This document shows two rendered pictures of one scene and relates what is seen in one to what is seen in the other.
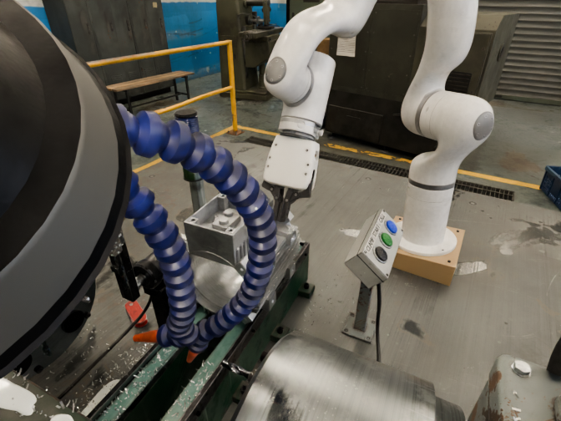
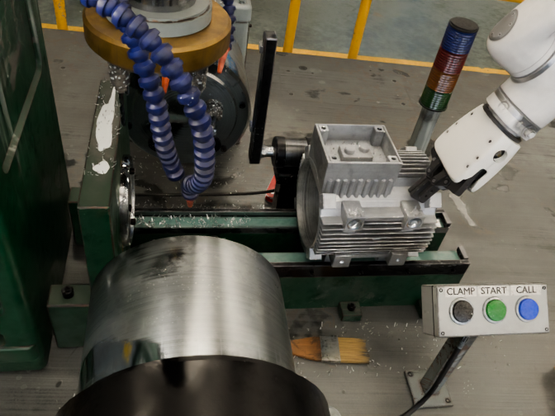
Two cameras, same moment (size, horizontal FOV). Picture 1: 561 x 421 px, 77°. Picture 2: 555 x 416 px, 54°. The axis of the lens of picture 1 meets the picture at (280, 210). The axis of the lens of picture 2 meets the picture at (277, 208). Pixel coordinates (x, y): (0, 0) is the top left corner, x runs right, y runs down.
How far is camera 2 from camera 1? 0.40 m
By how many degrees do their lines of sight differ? 40
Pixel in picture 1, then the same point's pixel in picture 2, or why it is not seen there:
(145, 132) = (112, 13)
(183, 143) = (130, 28)
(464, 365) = not seen: outside the picture
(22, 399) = (105, 141)
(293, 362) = (213, 252)
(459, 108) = not seen: outside the picture
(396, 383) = (244, 329)
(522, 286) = not seen: outside the picture
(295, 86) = (512, 56)
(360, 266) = (429, 300)
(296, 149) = (481, 133)
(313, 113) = (528, 103)
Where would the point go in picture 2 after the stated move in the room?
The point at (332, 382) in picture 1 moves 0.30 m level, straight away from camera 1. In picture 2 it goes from (211, 281) to (438, 238)
